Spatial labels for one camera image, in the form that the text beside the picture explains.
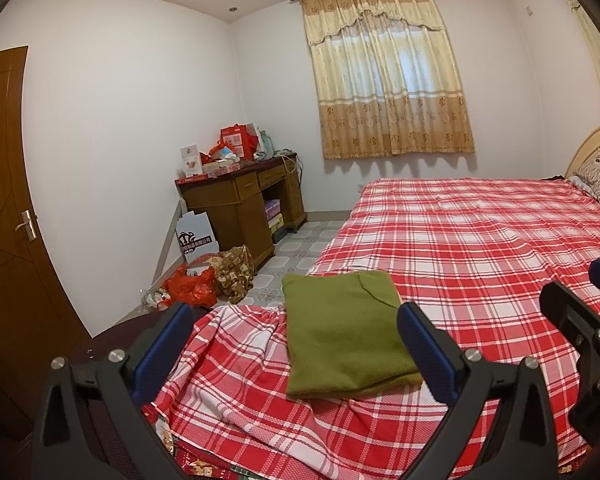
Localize metal door handle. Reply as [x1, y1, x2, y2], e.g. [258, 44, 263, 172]
[14, 210, 38, 242]

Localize cream wooden headboard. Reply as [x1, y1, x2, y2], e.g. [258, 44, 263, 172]
[564, 119, 600, 179]

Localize red gift bag on desk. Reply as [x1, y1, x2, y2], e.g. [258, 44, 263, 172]
[220, 124, 259, 160]

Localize brown floral patterned bag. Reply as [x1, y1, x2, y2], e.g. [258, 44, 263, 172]
[209, 245, 256, 304]

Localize stacked items in desk shelf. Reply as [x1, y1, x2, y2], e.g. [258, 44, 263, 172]
[264, 200, 287, 244]

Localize green striped knit sweater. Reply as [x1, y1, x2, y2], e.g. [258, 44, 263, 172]
[282, 271, 422, 400]

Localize brown wooden desk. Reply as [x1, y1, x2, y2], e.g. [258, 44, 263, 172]
[175, 153, 308, 266]

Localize beige patterned window curtain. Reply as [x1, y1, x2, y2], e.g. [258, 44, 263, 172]
[300, 0, 475, 159]

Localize white box on desk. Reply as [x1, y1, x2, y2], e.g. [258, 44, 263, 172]
[181, 144, 204, 178]

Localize red white plaid bed sheet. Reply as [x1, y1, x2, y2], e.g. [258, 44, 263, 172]
[144, 179, 600, 479]

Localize red plastic bag on floor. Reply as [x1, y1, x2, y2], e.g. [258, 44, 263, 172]
[162, 264, 218, 308]

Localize white printed cardboard box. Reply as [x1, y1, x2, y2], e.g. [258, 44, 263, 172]
[176, 211, 220, 263]

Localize brown wooden door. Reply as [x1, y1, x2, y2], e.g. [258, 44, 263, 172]
[0, 47, 91, 441]

